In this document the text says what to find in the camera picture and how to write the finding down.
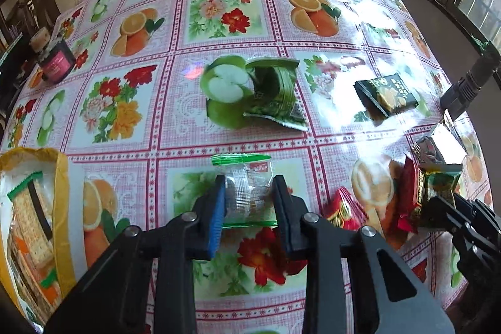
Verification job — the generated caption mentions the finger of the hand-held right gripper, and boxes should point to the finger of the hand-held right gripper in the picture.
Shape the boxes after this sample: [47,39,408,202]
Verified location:
[454,196,501,282]
[426,195,476,253]

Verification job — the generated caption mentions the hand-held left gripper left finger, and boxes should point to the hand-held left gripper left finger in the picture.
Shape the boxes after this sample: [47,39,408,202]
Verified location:
[43,174,228,334]

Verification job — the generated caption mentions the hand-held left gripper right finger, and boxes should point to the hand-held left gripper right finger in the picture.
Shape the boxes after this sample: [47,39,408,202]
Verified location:
[272,175,457,334]

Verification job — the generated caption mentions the green yellow snack packet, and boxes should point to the green yellow snack packet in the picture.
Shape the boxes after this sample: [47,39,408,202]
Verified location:
[416,165,463,230]

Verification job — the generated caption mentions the clear snack packet green edges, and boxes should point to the clear snack packet green edges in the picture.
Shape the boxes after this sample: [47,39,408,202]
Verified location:
[210,153,275,230]

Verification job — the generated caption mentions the white foam box yellow tape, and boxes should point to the white foam box yellow tape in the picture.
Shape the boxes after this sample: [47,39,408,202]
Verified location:
[0,147,81,327]

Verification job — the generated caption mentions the red snack packet gold print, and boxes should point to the red snack packet gold print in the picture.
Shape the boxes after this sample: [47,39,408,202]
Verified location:
[392,157,430,234]
[324,186,369,234]

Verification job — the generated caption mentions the silver snack packet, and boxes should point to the silver snack packet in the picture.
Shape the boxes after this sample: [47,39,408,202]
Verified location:
[410,122,467,167]

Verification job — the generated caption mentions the fruit and flower printed tablecloth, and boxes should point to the fruit and flower printed tablecloth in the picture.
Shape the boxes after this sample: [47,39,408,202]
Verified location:
[0,0,494,334]

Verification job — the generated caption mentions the green patterned snack packet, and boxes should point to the green patterned snack packet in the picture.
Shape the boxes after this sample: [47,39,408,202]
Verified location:
[243,58,310,131]

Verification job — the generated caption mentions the dark green cracker packet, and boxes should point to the dark green cracker packet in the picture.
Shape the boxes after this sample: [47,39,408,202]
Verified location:
[353,73,420,120]

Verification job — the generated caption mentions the clear cracker packet green edge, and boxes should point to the clear cracker packet green edge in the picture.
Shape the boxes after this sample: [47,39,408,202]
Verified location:
[7,170,55,269]

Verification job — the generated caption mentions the dark jar pink label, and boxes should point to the dark jar pink label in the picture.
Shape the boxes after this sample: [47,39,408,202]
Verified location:
[30,29,77,85]

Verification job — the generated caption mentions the black grey clamp mount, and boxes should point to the black grey clamp mount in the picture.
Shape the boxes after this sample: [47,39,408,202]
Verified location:
[439,40,501,122]

